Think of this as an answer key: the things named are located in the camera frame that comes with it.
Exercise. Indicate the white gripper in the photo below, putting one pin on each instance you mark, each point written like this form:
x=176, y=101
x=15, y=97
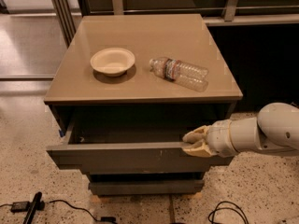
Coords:
x=219, y=138

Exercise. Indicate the grey top drawer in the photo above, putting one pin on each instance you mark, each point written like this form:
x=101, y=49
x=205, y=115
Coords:
x=150, y=146

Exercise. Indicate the grey drawer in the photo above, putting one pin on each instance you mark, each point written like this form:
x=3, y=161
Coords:
x=146, y=187
x=150, y=146

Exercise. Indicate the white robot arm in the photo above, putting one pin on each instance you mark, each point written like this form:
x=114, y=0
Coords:
x=274, y=131

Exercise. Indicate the grey bottom drawer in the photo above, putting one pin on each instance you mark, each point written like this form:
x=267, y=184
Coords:
x=146, y=187

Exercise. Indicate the grey three-drawer cabinet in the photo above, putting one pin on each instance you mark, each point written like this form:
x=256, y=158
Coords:
x=79, y=91

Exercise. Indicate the clear plastic water bottle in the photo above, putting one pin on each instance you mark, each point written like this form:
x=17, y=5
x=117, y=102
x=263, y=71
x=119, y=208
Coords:
x=187, y=75

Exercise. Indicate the beige paper bowl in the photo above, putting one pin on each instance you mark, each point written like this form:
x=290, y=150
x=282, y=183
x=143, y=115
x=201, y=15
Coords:
x=112, y=62

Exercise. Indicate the metal shelf rack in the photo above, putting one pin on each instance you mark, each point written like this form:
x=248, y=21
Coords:
x=215, y=12

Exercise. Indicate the black power adapter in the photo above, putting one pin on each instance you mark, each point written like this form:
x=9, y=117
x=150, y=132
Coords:
x=20, y=207

